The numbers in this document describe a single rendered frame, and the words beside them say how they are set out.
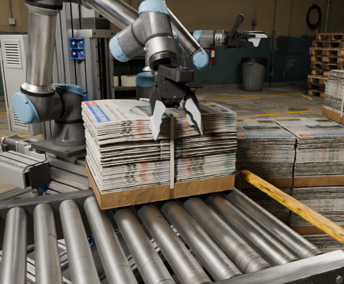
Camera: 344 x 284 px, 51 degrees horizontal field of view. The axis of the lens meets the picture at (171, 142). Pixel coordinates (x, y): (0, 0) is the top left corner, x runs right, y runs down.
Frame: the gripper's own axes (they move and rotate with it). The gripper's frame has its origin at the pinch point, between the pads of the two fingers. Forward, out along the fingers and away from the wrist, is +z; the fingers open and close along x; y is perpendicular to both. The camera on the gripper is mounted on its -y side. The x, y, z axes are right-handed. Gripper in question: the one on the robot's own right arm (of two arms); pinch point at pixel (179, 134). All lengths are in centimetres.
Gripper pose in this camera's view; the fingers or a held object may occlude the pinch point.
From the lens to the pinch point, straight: 83.9
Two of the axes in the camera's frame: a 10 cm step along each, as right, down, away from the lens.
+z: 1.8, 9.6, -2.1
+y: -3.1, 2.5, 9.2
